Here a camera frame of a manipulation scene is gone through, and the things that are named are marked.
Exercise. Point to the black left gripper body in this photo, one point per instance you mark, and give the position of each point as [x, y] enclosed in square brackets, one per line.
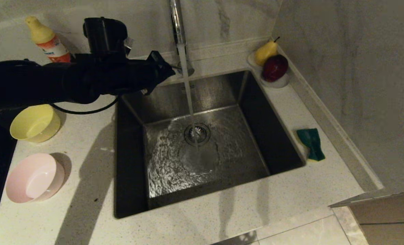
[144, 73]

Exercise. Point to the orange dish soap bottle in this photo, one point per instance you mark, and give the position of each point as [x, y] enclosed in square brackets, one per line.
[45, 41]

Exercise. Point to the yellow plastic bowl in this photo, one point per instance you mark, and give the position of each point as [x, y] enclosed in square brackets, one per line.
[35, 124]

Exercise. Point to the pink plastic bowl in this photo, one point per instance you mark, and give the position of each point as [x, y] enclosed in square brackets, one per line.
[33, 180]

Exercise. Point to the green and yellow sponge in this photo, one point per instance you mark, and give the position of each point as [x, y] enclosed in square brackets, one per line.
[311, 141]

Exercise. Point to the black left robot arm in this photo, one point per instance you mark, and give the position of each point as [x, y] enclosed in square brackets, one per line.
[52, 81]

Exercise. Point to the metal sink drain strainer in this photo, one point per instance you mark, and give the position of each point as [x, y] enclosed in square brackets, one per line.
[203, 132]

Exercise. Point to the stainless steel sink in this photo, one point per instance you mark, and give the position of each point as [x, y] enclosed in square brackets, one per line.
[243, 136]

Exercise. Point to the running water stream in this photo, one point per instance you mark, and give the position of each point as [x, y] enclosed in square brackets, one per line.
[188, 88]

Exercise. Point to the chrome faucet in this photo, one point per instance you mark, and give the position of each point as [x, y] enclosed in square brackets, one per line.
[176, 23]

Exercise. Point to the yellow pear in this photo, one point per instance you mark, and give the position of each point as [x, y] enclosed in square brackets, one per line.
[265, 52]

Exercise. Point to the dark red apple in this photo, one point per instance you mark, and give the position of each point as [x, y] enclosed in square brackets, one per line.
[275, 68]

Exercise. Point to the small white dish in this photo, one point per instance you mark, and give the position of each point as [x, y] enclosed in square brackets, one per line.
[279, 85]

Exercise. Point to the beige wooden cabinet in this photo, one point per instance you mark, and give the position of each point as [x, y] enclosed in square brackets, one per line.
[389, 217]

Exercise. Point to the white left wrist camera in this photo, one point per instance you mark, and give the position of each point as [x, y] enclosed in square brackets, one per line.
[128, 44]

